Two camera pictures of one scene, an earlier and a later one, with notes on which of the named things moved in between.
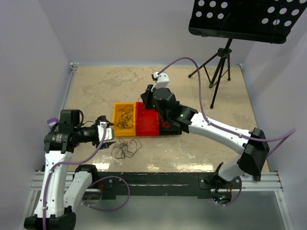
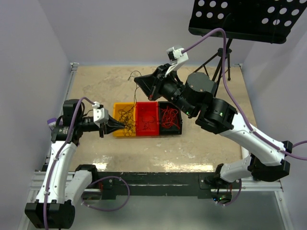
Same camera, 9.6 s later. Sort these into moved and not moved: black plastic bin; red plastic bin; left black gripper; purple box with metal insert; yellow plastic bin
Moved: left black gripper
Not moved: black plastic bin; red plastic bin; purple box with metal insert; yellow plastic bin
